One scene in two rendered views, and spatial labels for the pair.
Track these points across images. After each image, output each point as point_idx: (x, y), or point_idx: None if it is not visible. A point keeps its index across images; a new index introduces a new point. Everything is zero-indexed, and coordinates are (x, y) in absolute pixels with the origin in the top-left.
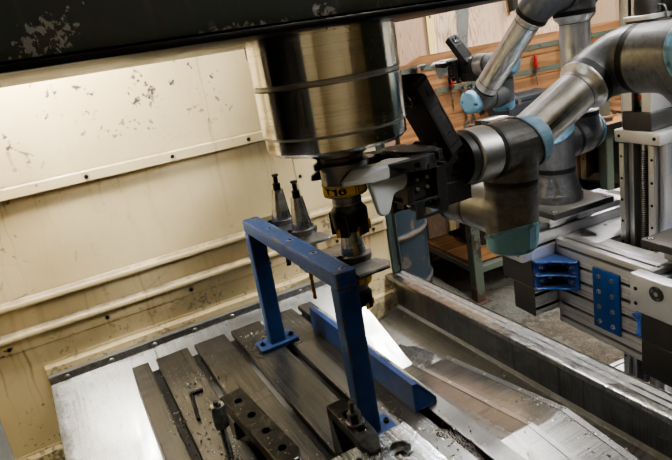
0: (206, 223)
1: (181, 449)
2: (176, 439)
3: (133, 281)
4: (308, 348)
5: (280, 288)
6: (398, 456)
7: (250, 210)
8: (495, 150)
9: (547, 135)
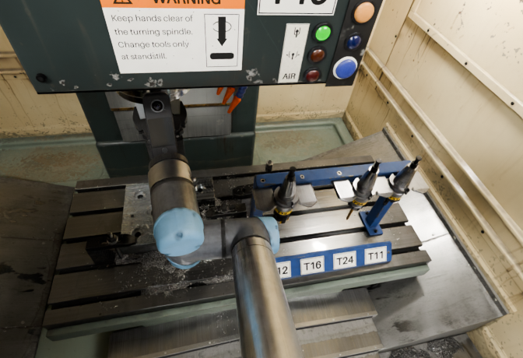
0: (484, 163)
1: (286, 167)
2: (295, 166)
3: (431, 137)
4: (355, 238)
5: (468, 247)
6: None
7: (513, 195)
8: (149, 182)
9: (156, 238)
